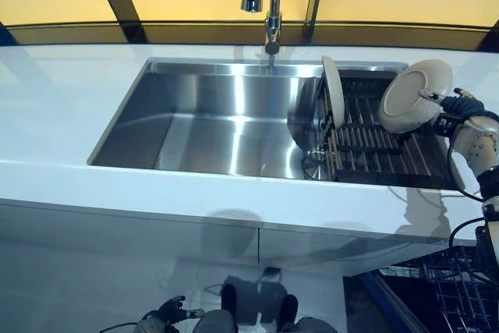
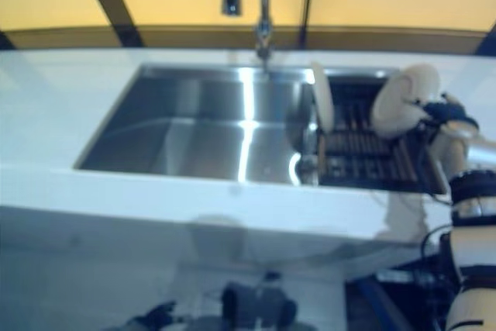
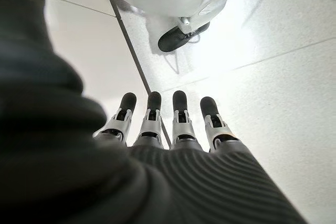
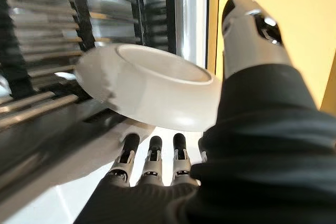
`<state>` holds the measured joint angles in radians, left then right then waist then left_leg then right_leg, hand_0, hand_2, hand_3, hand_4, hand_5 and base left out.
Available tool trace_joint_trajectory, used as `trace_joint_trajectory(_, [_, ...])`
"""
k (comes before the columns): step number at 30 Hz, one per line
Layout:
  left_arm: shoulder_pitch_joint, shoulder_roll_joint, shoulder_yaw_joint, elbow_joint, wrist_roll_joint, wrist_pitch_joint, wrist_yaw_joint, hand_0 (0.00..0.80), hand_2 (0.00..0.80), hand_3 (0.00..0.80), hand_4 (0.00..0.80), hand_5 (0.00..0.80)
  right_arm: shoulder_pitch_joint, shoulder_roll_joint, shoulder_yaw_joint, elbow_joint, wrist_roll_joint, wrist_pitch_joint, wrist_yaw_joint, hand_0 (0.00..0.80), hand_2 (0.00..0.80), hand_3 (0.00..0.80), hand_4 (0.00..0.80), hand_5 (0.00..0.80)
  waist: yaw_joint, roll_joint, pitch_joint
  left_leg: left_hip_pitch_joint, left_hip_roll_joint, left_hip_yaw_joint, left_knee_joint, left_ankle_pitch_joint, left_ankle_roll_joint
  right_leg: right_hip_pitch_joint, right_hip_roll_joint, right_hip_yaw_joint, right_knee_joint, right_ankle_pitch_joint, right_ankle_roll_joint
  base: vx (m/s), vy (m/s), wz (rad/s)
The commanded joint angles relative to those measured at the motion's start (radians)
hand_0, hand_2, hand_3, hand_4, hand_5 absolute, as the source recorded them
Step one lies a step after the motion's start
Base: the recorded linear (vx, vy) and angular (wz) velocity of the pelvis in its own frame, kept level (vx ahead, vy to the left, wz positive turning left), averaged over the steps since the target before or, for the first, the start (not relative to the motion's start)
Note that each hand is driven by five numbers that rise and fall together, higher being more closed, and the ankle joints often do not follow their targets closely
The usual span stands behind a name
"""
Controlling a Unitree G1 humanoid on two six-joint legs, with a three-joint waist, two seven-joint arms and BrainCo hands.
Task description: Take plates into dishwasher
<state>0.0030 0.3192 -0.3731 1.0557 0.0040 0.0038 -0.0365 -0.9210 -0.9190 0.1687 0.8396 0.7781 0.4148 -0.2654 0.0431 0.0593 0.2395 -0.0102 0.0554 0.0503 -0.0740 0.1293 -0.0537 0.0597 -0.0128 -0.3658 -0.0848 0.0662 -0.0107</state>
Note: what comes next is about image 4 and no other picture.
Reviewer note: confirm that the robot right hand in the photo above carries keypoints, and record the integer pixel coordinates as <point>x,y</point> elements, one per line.
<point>262,155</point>

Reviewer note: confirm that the white round plate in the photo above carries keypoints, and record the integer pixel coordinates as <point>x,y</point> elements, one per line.
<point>157,98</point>

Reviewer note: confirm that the stainless steel sink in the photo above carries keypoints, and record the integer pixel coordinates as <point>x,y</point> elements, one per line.
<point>189,11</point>

